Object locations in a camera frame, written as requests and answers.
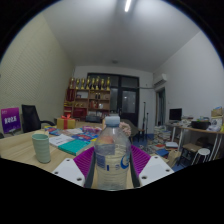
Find grey-green armchair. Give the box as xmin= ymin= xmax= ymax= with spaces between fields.
xmin=129 ymin=119 xmax=140 ymax=143

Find long ceiling light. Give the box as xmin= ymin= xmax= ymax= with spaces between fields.
xmin=124 ymin=0 xmax=133 ymax=13

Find white wall air conditioner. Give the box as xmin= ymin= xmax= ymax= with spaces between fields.
xmin=153 ymin=73 xmax=168 ymax=87

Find black computer monitor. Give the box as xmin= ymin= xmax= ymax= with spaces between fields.
xmin=168 ymin=107 xmax=183 ymax=122

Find clear plastic water bottle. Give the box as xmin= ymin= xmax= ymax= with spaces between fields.
xmin=93 ymin=114 xmax=133 ymax=192

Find blue book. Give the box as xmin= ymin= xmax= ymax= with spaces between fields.
xmin=70 ymin=132 xmax=96 ymax=143

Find teal book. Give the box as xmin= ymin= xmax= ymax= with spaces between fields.
xmin=58 ymin=138 xmax=92 ymax=157

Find wooden stool with dark legs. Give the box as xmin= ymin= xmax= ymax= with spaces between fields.
xmin=179 ymin=142 xmax=203 ymax=166

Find black tripod stand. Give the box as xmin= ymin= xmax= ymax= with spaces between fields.
xmin=141 ymin=101 xmax=150 ymax=134

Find white round stool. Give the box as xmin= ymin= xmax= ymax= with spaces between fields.
xmin=191 ymin=147 xmax=212 ymax=166

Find pale green cup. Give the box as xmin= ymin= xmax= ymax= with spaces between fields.
xmin=31 ymin=133 xmax=52 ymax=164

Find purple sign board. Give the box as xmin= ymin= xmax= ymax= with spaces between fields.
xmin=0 ymin=106 xmax=22 ymax=134

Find white booklet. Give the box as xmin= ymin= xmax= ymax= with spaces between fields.
xmin=48 ymin=133 xmax=75 ymax=148

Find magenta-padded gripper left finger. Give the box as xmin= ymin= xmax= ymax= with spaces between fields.
xmin=52 ymin=145 xmax=98 ymax=190

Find pink flowers in white pot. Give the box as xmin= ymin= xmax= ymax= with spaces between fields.
xmin=119 ymin=121 xmax=133 ymax=138

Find yellow gift box red ribbon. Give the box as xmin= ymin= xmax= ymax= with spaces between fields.
xmin=56 ymin=114 xmax=77 ymax=130

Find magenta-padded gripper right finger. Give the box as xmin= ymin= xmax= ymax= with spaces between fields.
xmin=128 ymin=144 xmax=175 ymax=190

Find black mesh office chair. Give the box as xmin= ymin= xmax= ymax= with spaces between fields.
xmin=21 ymin=104 xmax=56 ymax=134

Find white-legged wooden side desk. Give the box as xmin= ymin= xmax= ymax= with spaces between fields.
xmin=164 ymin=119 xmax=224 ymax=163

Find wooden shelf unit with trophies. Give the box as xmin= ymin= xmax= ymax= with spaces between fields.
xmin=63 ymin=75 xmax=113 ymax=121

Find dark glass door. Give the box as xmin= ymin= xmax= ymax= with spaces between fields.
xmin=87 ymin=72 xmax=140 ymax=126

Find pile of books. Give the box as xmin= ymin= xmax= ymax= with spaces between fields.
xmin=146 ymin=124 xmax=179 ymax=158

